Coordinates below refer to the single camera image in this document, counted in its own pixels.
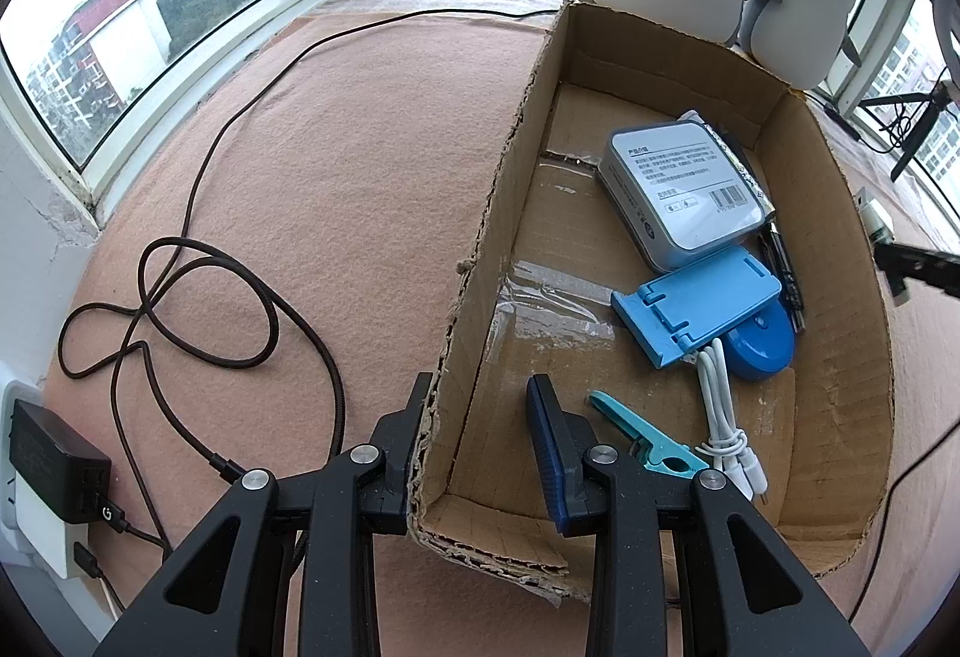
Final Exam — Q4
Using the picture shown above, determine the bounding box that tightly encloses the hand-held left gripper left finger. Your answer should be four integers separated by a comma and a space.
94, 372, 434, 657

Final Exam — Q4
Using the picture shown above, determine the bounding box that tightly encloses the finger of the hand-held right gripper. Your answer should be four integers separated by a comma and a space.
876, 239, 960, 298

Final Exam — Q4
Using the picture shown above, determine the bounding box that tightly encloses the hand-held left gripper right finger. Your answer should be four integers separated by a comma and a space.
525, 373, 871, 657

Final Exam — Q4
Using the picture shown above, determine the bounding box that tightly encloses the white adapter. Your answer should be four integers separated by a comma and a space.
856, 186, 895, 244

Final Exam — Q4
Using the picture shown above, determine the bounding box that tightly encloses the teal clip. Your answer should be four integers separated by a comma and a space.
587, 391, 710, 478

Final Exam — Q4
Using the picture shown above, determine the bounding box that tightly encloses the black pen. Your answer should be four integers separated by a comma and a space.
757, 222, 809, 335

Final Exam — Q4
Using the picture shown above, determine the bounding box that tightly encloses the cardboard box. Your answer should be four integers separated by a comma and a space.
405, 1, 897, 605

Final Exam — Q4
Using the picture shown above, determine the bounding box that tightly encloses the blue round tape measure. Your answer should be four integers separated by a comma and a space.
724, 304, 797, 382

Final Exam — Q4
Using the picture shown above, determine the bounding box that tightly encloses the white cable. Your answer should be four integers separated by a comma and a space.
694, 336, 770, 500

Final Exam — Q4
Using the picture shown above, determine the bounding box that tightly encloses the blue phone stand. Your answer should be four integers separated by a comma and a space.
610, 246, 785, 369

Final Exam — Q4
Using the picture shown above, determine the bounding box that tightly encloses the grey tin box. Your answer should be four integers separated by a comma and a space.
596, 121, 775, 274

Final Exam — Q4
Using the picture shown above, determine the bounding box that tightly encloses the black tripod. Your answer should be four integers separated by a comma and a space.
859, 76, 960, 182

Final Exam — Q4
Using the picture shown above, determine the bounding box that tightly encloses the small grey penguin plush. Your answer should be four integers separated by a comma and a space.
739, 0, 863, 90

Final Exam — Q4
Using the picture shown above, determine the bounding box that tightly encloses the pink felt blanket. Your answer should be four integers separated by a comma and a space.
41, 0, 960, 657

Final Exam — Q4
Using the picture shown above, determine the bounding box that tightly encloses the black charger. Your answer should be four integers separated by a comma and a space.
9, 400, 112, 524

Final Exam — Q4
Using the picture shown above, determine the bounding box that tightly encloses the white power strip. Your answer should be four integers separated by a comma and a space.
0, 361, 91, 579

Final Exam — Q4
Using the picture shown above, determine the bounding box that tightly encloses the black cable by tripod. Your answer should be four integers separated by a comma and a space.
806, 91, 912, 152

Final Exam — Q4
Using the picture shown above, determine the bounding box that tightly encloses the thin black cable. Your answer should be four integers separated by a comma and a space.
847, 428, 960, 624

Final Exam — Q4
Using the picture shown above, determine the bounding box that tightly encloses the black plug with white cable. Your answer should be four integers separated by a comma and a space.
73, 541, 125, 617

